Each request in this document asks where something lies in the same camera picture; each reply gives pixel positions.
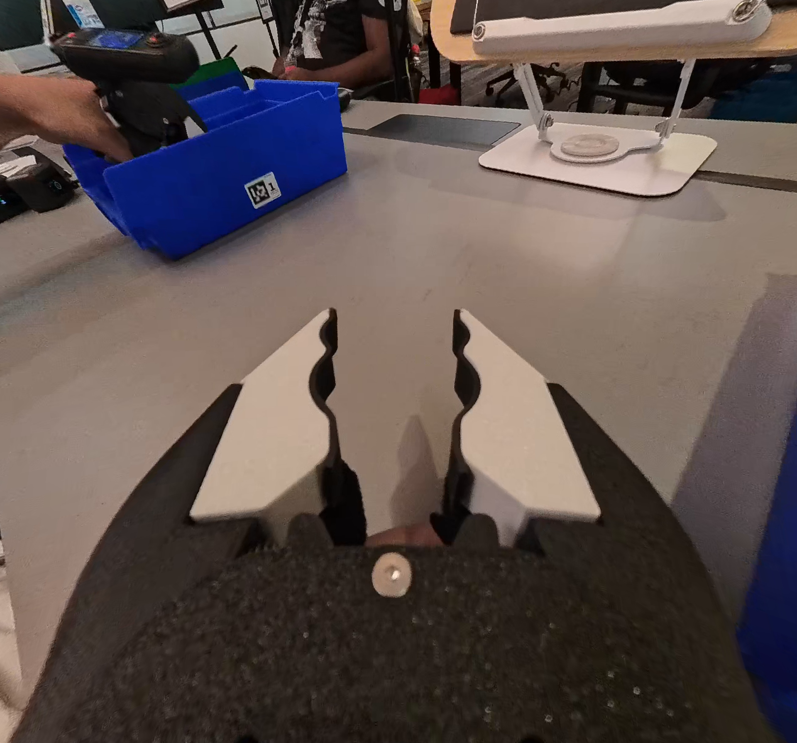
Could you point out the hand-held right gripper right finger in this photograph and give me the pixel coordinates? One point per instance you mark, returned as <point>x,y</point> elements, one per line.
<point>523,444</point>

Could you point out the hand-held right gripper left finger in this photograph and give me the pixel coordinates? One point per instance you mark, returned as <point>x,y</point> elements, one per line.
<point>268,444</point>

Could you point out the blue plastic bin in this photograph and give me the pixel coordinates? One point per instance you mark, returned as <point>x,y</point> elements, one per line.
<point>772,568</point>
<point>187,207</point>

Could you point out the person's left hand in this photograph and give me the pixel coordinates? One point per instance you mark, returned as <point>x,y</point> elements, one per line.
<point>56,111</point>

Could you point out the white wipes canister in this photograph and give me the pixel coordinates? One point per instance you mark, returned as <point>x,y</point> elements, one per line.
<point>81,11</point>

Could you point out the green plastic bin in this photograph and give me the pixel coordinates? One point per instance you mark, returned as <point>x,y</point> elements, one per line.
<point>211,74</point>

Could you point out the small black device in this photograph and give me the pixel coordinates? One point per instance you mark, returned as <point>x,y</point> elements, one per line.
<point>9,207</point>

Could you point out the wooden book stand white base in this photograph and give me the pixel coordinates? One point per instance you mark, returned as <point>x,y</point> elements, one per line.
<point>622,164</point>

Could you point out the red bag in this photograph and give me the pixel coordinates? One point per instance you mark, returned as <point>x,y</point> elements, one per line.
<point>439,95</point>

